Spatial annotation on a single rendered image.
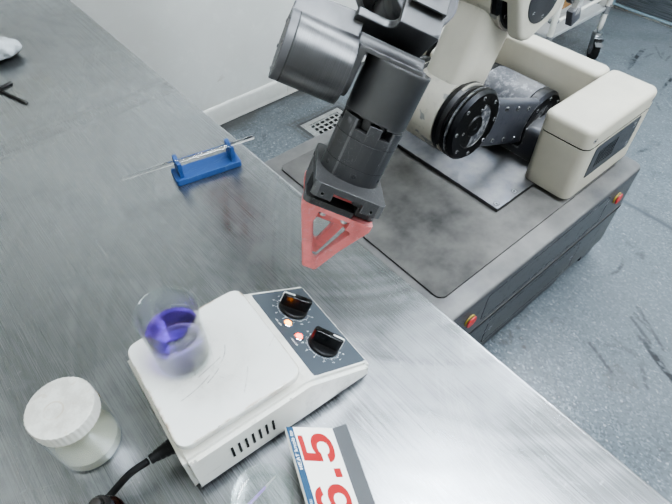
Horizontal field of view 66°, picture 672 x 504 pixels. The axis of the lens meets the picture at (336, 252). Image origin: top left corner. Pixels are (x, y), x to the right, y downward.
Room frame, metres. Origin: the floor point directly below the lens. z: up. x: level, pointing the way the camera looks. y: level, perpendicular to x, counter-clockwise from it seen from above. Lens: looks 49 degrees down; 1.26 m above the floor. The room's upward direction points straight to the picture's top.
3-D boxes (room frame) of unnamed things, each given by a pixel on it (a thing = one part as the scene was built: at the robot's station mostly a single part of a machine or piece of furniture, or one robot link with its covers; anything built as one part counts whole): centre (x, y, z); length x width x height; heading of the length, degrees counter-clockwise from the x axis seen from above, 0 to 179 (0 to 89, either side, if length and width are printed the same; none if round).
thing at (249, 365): (0.24, 0.11, 0.83); 0.12 x 0.12 x 0.01; 36
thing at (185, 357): (0.24, 0.14, 0.87); 0.06 x 0.05 x 0.08; 25
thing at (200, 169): (0.61, 0.19, 0.77); 0.10 x 0.03 x 0.04; 119
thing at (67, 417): (0.20, 0.24, 0.79); 0.06 x 0.06 x 0.08
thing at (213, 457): (0.25, 0.09, 0.79); 0.22 x 0.13 x 0.08; 126
